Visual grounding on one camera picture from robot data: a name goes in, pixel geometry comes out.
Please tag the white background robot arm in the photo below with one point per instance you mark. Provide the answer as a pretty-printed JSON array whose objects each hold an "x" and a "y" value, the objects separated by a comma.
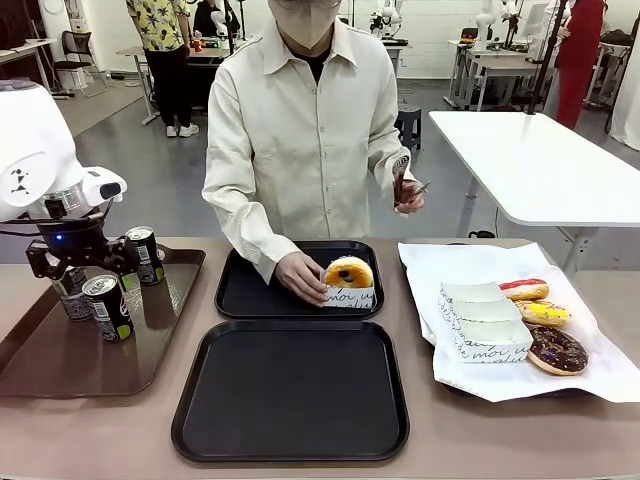
[{"x": 484, "y": 25}]

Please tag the black tray under paper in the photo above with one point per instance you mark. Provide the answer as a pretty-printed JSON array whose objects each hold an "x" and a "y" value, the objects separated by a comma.
[{"x": 452, "y": 388}]

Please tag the brown plastic tray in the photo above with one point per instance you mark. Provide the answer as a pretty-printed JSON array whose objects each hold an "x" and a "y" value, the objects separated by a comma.
[{"x": 60, "y": 365}]

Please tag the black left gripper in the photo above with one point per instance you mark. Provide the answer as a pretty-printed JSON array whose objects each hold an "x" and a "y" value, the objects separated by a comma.
[{"x": 70, "y": 240}]

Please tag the person's left forearm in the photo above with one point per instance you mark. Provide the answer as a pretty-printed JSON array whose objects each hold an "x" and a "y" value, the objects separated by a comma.
[{"x": 390, "y": 155}]

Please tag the background work table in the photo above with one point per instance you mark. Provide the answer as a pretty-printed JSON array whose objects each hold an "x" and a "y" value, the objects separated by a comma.
[{"x": 145, "y": 52}]

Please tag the person in cream shirt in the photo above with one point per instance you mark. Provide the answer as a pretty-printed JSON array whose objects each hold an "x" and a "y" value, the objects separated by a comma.
[{"x": 300, "y": 150}]

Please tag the person in yellow patterned shirt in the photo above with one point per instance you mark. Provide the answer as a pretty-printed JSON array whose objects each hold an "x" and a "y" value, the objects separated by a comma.
[{"x": 160, "y": 50}]

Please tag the plain golden glazed donut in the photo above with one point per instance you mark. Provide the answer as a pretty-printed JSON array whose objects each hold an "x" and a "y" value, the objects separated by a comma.
[{"x": 357, "y": 272}]

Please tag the person's left hand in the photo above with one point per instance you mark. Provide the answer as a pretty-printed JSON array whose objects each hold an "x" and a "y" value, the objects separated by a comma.
[{"x": 412, "y": 200}]

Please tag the wooden desk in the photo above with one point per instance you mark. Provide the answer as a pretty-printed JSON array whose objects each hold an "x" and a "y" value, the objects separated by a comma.
[{"x": 25, "y": 50}]

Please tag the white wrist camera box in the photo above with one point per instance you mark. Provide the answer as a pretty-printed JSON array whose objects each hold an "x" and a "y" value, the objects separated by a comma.
[{"x": 102, "y": 187}]

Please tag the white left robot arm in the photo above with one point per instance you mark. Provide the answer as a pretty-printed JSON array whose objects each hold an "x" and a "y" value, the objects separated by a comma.
[{"x": 30, "y": 135}]

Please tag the black plastic stool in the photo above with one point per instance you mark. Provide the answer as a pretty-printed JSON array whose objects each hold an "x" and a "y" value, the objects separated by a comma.
[{"x": 410, "y": 127}]

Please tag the grey metal background table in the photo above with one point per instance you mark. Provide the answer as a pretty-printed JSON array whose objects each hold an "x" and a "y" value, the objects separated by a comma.
[{"x": 400, "y": 50}]

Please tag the yellow frosted donut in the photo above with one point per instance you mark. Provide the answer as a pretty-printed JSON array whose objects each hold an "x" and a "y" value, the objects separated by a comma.
[{"x": 542, "y": 312}]

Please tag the metal serving tongs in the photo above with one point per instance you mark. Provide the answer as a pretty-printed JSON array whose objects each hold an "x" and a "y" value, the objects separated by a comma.
[{"x": 400, "y": 172}]

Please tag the white table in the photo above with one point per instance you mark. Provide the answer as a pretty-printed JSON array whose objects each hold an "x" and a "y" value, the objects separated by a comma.
[{"x": 540, "y": 165}]

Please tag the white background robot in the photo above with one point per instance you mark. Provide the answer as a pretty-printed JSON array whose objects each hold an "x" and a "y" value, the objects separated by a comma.
[{"x": 387, "y": 15}]

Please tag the person's right hand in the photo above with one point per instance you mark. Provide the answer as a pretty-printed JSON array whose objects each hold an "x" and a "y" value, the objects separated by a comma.
[{"x": 300, "y": 277}]

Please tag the person's right forearm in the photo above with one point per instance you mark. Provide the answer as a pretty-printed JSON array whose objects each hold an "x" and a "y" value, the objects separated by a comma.
[{"x": 250, "y": 235}]

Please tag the white paper sheet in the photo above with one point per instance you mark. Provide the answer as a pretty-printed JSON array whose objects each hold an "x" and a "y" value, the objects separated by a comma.
[{"x": 450, "y": 270}]

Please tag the pink frosted donut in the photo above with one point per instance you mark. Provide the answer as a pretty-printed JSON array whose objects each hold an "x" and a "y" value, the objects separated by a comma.
[{"x": 525, "y": 288}]

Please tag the black soda can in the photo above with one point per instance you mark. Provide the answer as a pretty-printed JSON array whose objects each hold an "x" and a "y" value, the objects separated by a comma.
[
  {"x": 110, "y": 310},
  {"x": 75, "y": 302},
  {"x": 147, "y": 260}
]

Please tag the black office chair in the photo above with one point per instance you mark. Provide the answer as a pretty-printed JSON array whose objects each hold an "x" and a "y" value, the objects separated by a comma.
[{"x": 77, "y": 55}]

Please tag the person in red apron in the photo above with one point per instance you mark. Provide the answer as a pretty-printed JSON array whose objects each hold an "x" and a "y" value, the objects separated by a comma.
[{"x": 577, "y": 50}]

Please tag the white background desk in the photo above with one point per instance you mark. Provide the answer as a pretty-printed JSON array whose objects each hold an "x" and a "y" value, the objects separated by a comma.
[{"x": 500, "y": 65}]

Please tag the beige face mask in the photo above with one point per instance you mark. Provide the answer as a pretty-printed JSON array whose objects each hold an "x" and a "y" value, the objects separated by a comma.
[{"x": 305, "y": 22}]

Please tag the chocolate sprinkled donut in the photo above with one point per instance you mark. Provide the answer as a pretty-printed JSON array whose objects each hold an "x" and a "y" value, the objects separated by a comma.
[{"x": 557, "y": 352}]

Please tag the black camera pole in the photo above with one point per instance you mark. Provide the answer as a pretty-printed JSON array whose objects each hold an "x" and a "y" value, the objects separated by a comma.
[{"x": 547, "y": 55}]

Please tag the black plastic tray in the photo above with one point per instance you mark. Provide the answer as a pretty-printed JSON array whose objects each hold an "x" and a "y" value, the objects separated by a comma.
[
  {"x": 260, "y": 295},
  {"x": 290, "y": 390}
]

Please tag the small red can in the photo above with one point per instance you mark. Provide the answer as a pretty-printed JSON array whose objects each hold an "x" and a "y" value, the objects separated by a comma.
[{"x": 198, "y": 45}]

